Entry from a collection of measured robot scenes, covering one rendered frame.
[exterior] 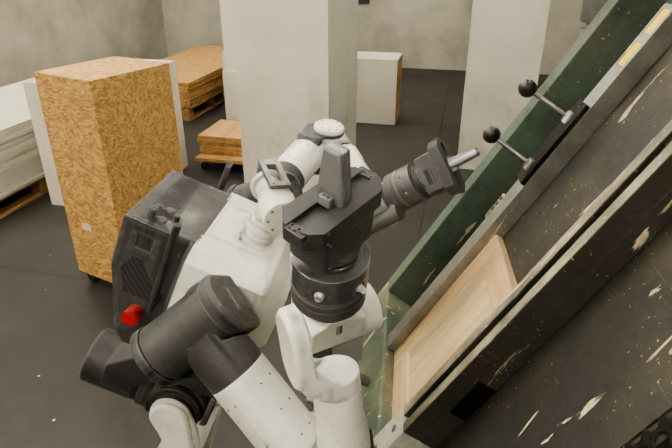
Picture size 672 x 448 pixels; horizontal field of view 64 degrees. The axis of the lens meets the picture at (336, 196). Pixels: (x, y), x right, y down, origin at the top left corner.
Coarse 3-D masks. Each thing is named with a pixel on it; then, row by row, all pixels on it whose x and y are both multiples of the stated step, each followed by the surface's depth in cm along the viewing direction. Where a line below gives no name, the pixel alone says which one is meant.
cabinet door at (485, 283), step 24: (480, 264) 118; (504, 264) 108; (456, 288) 122; (480, 288) 112; (504, 288) 102; (432, 312) 127; (456, 312) 116; (480, 312) 107; (408, 336) 133; (432, 336) 121; (456, 336) 110; (408, 360) 126; (432, 360) 115; (408, 384) 119
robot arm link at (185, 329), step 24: (168, 312) 77; (192, 312) 75; (144, 336) 77; (168, 336) 75; (192, 336) 75; (216, 336) 75; (240, 336) 78; (168, 360) 75; (192, 360) 75; (216, 360) 75; (240, 360) 76; (216, 384) 75
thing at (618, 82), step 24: (648, 24) 102; (648, 48) 100; (624, 72) 102; (600, 96) 104; (624, 96) 104; (600, 120) 106; (576, 144) 109; (552, 168) 111; (528, 192) 114; (504, 216) 117; (480, 240) 120; (456, 264) 124; (432, 288) 130; (408, 312) 136
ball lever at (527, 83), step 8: (528, 80) 112; (520, 88) 112; (528, 88) 111; (536, 88) 112; (528, 96) 112; (536, 96) 112; (552, 104) 110; (560, 112) 109; (568, 112) 108; (568, 120) 108
